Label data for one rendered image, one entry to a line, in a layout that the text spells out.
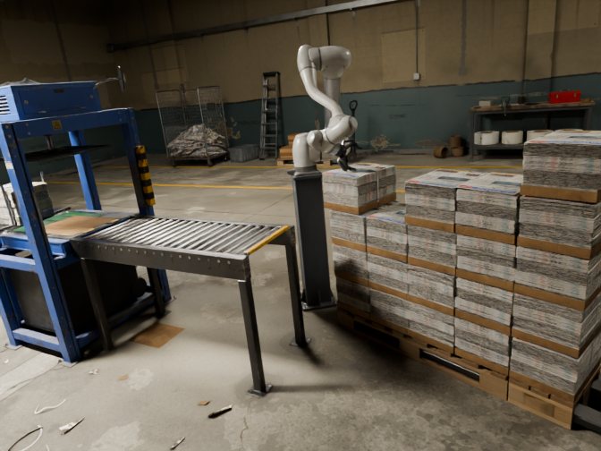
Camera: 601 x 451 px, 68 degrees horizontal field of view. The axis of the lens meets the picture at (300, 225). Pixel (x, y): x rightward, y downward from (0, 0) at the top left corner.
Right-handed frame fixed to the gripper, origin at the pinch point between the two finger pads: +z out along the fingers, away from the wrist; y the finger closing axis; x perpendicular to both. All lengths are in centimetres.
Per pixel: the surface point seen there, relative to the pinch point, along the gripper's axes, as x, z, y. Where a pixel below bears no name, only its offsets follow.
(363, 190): 14.1, -2.6, 19.2
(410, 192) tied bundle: 51, -9, 18
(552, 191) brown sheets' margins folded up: 119, -13, 11
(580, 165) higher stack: 128, -18, 0
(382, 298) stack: 29, 22, 79
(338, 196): -1.5, -5.3, 25.6
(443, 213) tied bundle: 69, -5, 25
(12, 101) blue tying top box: -132, -158, 21
